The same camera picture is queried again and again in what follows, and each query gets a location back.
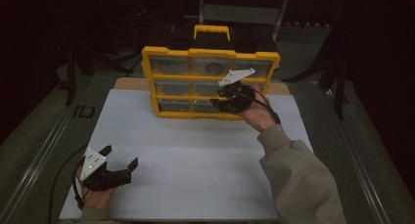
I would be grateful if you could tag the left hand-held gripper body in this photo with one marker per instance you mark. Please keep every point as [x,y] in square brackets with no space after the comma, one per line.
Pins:
[93,162]

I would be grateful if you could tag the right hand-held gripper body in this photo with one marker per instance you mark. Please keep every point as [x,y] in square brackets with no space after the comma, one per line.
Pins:
[241,97]

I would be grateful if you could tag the yellow and black organizer cabinet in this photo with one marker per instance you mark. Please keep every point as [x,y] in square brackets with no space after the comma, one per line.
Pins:
[210,53]

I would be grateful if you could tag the grey metal stand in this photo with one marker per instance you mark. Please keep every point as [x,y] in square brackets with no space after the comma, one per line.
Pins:
[241,13]

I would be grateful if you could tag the aluminium rail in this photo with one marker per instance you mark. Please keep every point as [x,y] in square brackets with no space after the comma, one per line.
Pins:
[361,165]
[36,165]

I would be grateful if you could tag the person's right hand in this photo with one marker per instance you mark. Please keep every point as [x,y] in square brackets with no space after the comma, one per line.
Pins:
[259,114]

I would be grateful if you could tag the single clear plastic drawer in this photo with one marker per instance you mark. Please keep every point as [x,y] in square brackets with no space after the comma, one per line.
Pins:
[199,66]

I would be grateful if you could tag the black stand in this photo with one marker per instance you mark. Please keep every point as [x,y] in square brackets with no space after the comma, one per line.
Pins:
[340,97]
[70,87]

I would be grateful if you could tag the white table sheet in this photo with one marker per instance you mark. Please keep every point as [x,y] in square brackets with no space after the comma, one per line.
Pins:
[182,178]

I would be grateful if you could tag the person's left hand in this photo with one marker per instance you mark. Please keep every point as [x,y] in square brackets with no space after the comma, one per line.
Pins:
[96,199]

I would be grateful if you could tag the group of clear cabinet drawers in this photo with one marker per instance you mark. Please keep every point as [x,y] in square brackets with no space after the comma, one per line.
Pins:
[169,66]

